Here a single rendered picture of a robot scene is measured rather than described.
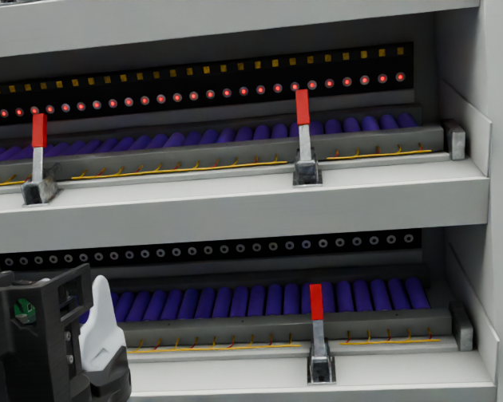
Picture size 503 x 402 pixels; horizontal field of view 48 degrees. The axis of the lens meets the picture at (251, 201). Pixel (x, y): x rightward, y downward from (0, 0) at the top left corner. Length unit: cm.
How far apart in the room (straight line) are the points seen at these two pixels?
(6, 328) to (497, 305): 42
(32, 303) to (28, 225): 34
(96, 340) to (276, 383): 28
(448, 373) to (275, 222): 22
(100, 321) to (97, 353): 2
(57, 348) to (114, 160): 37
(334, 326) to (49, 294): 40
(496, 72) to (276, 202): 22
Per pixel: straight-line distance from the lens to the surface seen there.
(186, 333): 64
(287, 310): 65
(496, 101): 54
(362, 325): 62
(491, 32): 54
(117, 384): 32
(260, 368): 60
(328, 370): 59
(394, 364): 60
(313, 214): 53
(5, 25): 61
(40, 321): 26
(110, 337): 37
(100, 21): 57
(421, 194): 53
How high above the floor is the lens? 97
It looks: 7 degrees down
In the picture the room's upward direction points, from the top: 5 degrees counter-clockwise
